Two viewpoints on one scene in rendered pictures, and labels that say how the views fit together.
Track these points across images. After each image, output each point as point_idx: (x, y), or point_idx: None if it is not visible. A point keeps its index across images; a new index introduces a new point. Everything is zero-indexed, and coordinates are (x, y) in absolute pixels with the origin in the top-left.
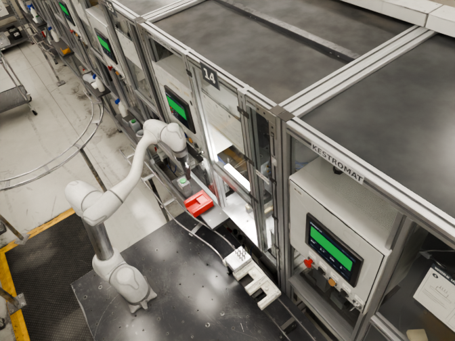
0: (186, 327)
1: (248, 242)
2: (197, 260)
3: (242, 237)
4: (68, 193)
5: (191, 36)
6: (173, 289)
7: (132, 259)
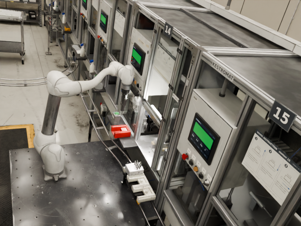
0: (79, 202)
1: None
2: (103, 169)
3: None
4: (50, 74)
5: (163, 16)
6: (79, 178)
7: None
